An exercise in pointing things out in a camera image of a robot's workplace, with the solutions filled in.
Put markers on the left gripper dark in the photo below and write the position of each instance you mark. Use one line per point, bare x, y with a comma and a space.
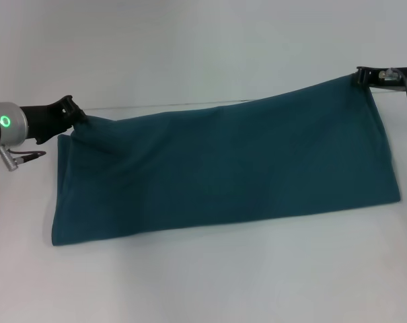
45, 119

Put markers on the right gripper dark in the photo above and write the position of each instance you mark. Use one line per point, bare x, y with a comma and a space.
389, 80

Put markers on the teal T-shirt with FREE print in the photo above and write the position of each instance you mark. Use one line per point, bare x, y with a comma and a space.
223, 168

